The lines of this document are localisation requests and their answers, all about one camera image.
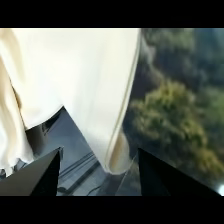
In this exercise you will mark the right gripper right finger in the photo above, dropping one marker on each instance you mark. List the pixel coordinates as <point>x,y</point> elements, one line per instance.
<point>163,180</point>

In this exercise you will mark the cream white garment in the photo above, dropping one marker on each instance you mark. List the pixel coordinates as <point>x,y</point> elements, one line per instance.
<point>76,76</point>

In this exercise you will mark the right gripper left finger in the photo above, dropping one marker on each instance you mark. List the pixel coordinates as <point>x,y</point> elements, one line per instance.
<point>40,176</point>

